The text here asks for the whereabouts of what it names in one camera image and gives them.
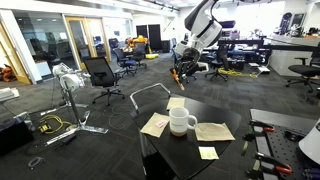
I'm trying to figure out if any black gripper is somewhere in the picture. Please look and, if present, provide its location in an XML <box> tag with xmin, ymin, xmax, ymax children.
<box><xmin>174</xmin><ymin>47</ymin><xmax>203</xmax><ymax>85</ymax></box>

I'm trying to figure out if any white ceramic mug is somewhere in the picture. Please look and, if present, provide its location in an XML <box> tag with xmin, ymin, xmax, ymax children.
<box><xmin>168</xmin><ymin>107</ymin><xmax>198</xmax><ymax>138</ymax></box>

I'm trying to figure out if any brown paper napkin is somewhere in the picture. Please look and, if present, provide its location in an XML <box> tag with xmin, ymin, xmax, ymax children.
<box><xmin>165</xmin><ymin>96</ymin><xmax>186</xmax><ymax>112</ymax></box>
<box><xmin>140</xmin><ymin>112</ymin><xmax>171</xmax><ymax>139</ymax></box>

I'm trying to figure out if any dark rolling office chair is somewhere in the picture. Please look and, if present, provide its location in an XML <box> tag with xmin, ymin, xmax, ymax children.
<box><xmin>204</xmin><ymin>44</ymin><xmax>231</xmax><ymax>82</ymax></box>

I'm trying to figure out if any wide black partition panel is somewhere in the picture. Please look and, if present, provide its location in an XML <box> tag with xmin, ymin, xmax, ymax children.
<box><xmin>148</xmin><ymin>23</ymin><xmax>163</xmax><ymax>52</ymax></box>

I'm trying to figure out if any small black office chair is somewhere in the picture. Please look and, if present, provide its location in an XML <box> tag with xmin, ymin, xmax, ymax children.
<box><xmin>133</xmin><ymin>42</ymin><xmax>148</xmax><ymax>70</ymax></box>

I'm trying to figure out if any pink sweetener packet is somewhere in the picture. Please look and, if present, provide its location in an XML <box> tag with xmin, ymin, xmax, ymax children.
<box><xmin>155</xmin><ymin>119</ymin><xmax>169</xmax><ymax>129</ymax></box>

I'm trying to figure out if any yellow machine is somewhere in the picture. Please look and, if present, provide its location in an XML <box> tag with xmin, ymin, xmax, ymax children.
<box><xmin>125</xmin><ymin>34</ymin><xmax>149</xmax><ymax>51</ymax></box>

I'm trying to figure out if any narrow black partition panel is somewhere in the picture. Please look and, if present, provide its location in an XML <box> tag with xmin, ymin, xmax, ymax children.
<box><xmin>135</xmin><ymin>24</ymin><xmax>149</xmax><ymax>40</ymax></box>

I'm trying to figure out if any dark blue office chair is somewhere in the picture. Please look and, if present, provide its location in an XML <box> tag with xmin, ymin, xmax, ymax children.
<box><xmin>112</xmin><ymin>47</ymin><xmax>138</xmax><ymax>78</ymax></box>

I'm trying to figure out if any beige folded cloth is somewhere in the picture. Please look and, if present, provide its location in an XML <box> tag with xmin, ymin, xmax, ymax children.
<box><xmin>194</xmin><ymin>122</ymin><xmax>236</xmax><ymax>142</ymax></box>

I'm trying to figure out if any dark office desk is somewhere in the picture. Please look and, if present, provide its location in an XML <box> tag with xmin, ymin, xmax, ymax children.
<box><xmin>218</xmin><ymin>39</ymin><xmax>271</xmax><ymax>66</ymax></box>

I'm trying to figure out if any small white floor box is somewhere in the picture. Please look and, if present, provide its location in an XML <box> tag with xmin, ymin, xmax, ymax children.
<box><xmin>257</xmin><ymin>65</ymin><xmax>272</xmax><ymax>75</ymax></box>

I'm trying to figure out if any black mesh office chair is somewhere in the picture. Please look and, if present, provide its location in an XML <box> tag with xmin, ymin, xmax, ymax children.
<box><xmin>82</xmin><ymin>56</ymin><xmax>126</xmax><ymax>107</ymax></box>

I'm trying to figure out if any yellow sticky note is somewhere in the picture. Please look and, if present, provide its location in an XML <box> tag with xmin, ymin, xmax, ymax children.
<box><xmin>198</xmin><ymin>146</ymin><xmax>220</xmax><ymax>161</ymax></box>

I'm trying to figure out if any white counter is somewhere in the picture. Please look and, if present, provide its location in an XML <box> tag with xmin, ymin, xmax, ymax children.
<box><xmin>268</xmin><ymin>34</ymin><xmax>320</xmax><ymax>78</ymax></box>

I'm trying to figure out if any wood framed glass door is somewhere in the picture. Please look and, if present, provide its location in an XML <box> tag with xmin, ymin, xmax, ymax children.
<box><xmin>64</xmin><ymin>16</ymin><xmax>113</xmax><ymax>71</ymax></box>

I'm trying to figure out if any silver tripod stand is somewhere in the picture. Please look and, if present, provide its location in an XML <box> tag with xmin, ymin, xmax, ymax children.
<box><xmin>39</xmin><ymin>62</ymin><xmax>109</xmax><ymax>146</ymax></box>

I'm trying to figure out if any tall dark blue machine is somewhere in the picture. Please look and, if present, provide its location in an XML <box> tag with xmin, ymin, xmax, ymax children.
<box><xmin>278</xmin><ymin>12</ymin><xmax>294</xmax><ymax>36</ymax></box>

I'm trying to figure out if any wide black office chair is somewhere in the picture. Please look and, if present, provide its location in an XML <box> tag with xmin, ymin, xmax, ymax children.
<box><xmin>285</xmin><ymin>43</ymin><xmax>320</xmax><ymax>94</ymax></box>

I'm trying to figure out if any flat white box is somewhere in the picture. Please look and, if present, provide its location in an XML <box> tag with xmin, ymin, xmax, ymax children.
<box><xmin>0</xmin><ymin>87</ymin><xmax>20</xmax><ymax>103</ymax></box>

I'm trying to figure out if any orange machine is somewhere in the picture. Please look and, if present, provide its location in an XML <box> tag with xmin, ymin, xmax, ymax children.
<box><xmin>0</xmin><ymin>64</ymin><xmax>16</xmax><ymax>83</ymax></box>

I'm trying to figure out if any black equipment case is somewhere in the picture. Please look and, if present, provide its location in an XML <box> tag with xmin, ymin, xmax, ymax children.
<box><xmin>0</xmin><ymin>116</ymin><xmax>35</xmax><ymax>157</ymax></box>

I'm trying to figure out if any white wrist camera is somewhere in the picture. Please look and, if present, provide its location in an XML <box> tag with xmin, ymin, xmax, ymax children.
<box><xmin>174</xmin><ymin>40</ymin><xmax>191</xmax><ymax>56</ymax></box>

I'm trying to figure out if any chrome tube table handle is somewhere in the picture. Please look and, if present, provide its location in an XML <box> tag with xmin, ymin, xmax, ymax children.
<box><xmin>129</xmin><ymin>82</ymin><xmax>172</xmax><ymax>113</ymax></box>

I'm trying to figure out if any long yellow floor cable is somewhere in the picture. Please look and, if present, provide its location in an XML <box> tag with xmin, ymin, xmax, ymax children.
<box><xmin>218</xmin><ymin>67</ymin><xmax>259</xmax><ymax>80</ymax></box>

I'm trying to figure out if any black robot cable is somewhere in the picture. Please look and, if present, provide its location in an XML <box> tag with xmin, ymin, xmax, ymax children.
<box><xmin>208</xmin><ymin>0</ymin><xmax>222</xmax><ymax>22</ymax></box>

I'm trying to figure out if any thin grey cable loop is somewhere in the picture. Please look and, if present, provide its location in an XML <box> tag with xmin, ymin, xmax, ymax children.
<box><xmin>107</xmin><ymin>102</ymin><xmax>135</xmax><ymax>132</ymax></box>

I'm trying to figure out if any orange handled black clamp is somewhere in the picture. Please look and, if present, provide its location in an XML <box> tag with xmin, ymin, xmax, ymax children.
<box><xmin>254</xmin><ymin>152</ymin><xmax>294</xmax><ymax>175</ymax></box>
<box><xmin>249</xmin><ymin>119</ymin><xmax>276</xmax><ymax>134</ymax></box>

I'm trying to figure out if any yellow cable bundle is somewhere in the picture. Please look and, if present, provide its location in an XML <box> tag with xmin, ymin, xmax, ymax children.
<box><xmin>39</xmin><ymin>114</ymin><xmax>73</xmax><ymax>135</ymax></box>

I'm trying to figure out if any dark coiled cable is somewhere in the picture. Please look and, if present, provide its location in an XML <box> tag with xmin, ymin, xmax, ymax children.
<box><xmin>27</xmin><ymin>156</ymin><xmax>45</xmax><ymax>169</ymax></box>

